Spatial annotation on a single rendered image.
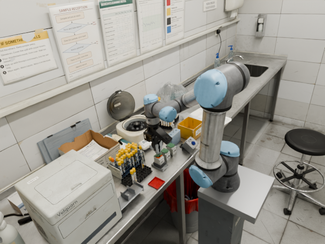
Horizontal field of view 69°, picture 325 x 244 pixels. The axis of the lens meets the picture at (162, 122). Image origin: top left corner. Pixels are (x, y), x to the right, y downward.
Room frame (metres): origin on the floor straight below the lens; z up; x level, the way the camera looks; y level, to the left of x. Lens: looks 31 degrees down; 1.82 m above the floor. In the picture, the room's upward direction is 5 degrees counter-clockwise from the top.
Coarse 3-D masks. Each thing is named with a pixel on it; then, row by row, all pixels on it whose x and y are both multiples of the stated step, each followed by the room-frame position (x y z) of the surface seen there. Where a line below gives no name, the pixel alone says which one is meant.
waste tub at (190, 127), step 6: (186, 120) 1.46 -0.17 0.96; (192, 120) 1.45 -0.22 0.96; (198, 120) 1.42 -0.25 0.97; (180, 126) 1.37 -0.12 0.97; (186, 126) 1.46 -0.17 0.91; (192, 126) 1.45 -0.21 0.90; (198, 126) 1.34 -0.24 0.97; (180, 132) 1.37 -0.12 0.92; (186, 132) 1.34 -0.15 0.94; (192, 132) 1.30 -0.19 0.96; (198, 132) 1.34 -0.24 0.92; (186, 138) 1.34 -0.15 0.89
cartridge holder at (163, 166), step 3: (153, 162) 1.09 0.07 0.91; (165, 162) 1.09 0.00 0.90; (153, 165) 1.09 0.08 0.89; (156, 165) 1.07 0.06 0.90; (159, 165) 1.06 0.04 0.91; (162, 165) 1.07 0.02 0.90; (165, 165) 1.08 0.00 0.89; (159, 168) 1.06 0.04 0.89; (162, 168) 1.05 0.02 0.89; (165, 168) 1.06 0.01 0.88
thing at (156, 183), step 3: (156, 177) 0.99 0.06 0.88; (153, 180) 0.98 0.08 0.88; (156, 180) 0.97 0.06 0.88; (159, 180) 0.97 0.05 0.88; (162, 180) 0.96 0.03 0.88; (150, 183) 0.95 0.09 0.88; (153, 183) 0.95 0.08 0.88; (156, 183) 0.95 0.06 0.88; (159, 183) 0.95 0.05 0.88; (162, 183) 0.94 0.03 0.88; (153, 186) 0.92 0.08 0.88; (156, 186) 0.93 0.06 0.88; (159, 186) 0.92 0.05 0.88
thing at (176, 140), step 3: (174, 129) 1.33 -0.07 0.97; (177, 129) 1.32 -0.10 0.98; (171, 132) 1.29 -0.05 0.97; (174, 132) 1.29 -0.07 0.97; (177, 132) 1.29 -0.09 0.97; (171, 135) 1.26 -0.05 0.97; (174, 135) 1.26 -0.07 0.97; (177, 135) 1.29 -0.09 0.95; (174, 138) 1.26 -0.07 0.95; (177, 138) 1.29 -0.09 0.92; (180, 138) 1.32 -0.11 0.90; (171, 141) 1.24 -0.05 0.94; (174, 141) 1.26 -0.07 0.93; (177, 141) 1.29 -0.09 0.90; (180, 141) 1.31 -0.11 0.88; (177, 144) 1.28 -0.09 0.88
